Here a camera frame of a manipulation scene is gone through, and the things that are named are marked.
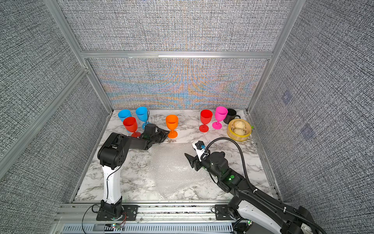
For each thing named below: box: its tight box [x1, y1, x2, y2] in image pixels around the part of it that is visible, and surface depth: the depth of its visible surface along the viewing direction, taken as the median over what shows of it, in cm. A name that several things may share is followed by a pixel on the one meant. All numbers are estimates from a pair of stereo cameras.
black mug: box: [223, 108, 241, 125], surface depth 108 cm
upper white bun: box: [233, 120, 246, 129], surface depth 106 cm
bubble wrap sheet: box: [147, 142, 214, 201], surface depth 84 cm
